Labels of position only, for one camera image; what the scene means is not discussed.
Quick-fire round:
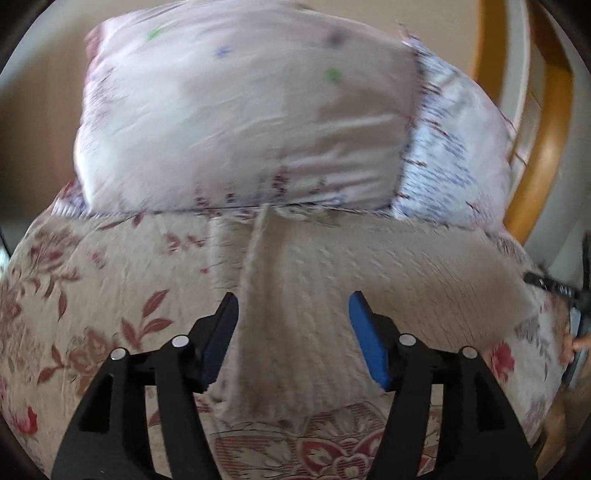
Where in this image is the person's right hand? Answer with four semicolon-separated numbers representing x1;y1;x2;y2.
560;335;591;366

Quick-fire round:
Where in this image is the beige cable-knit sweater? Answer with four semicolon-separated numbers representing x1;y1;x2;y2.
205;205;539;423

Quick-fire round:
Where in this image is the floral quilted bedspread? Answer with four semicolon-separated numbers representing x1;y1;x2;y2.
0;203;573;480

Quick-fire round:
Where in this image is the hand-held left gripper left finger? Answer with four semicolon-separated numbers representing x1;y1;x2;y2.
51;292;240;480

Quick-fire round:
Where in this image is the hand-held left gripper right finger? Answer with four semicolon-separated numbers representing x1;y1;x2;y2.
348;291;539;480

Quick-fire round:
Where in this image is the wooden headboard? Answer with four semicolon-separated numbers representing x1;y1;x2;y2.
471;0;576;245

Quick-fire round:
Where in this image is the pink floral pillow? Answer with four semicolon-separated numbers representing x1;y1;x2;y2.
74;8;419;216

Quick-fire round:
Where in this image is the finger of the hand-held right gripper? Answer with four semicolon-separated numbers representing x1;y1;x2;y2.
524;270;580;300

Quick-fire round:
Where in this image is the blue floral pillow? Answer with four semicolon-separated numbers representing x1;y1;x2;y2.
390;37;519;232

